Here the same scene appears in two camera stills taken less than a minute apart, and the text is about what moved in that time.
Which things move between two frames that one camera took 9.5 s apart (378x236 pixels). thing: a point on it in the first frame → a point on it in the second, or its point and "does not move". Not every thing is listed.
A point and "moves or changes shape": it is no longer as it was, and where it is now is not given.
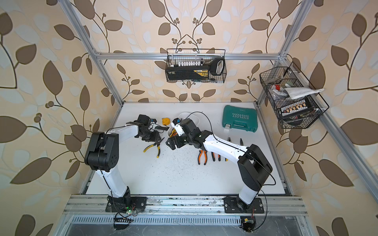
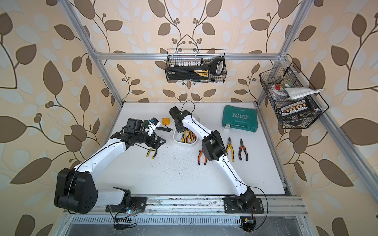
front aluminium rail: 273,205 does not move
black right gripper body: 181,140 → 180,128
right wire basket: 296,102 does not move
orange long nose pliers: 200,153 does not move
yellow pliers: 157,143 moves or changes shape
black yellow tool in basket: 193,73 does not move
